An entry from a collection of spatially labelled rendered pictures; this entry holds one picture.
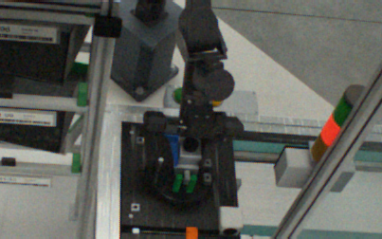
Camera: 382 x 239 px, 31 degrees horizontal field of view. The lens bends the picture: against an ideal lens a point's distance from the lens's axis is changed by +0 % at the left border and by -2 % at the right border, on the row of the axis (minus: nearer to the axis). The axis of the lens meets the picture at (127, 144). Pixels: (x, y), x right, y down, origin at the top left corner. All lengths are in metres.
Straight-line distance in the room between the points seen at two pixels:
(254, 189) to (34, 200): 0.47
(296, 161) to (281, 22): 2.07
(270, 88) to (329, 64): 1.37
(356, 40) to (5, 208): 2.16
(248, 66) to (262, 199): 0.43
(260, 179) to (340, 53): 1.72
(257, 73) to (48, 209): 0.65
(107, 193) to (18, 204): 0.21
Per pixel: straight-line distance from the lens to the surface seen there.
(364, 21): 3.39
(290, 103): 1.76
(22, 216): 1.48
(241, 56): 1.82
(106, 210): 1.38
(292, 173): 1.19
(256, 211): 1.49
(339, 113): 1.07
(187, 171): 1.35
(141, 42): 1.52
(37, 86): 1.20
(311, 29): 3.23
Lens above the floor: 2.17
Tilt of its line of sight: 56 degrees down
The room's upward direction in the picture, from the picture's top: 11 degrees clockwise
